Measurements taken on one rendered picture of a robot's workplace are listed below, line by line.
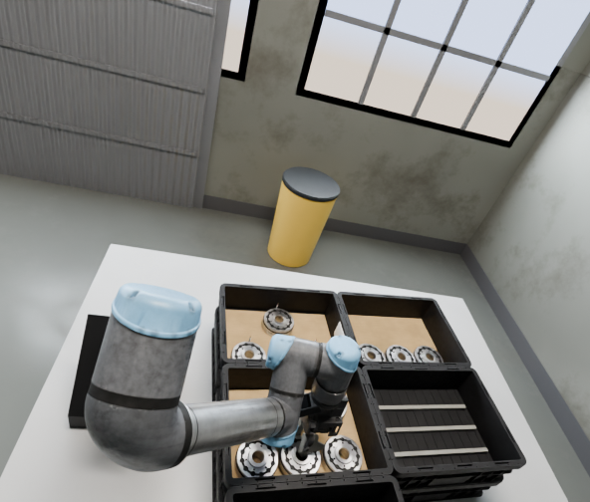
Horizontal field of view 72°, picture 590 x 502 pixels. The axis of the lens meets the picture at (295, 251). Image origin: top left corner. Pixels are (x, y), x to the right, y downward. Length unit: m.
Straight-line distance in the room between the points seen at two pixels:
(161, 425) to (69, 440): 0.72
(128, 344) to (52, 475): 0.74
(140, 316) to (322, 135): 2.55
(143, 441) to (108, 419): 0.05
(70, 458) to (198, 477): 0.32
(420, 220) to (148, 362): 3.16
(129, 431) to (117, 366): 0.08
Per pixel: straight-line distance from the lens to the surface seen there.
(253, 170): 3.08
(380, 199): 3.33
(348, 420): 1.25
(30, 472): 1.27
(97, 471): 1.24
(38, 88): 3.14
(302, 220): 2.62
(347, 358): 0.86
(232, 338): 1.30
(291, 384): 0.87
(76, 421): 1.27
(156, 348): 0.54
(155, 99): 2.91
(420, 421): 1.36
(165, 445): 0.61
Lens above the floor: 1.84
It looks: 37 degrees down
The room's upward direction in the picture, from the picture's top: 19 degrees clockwise
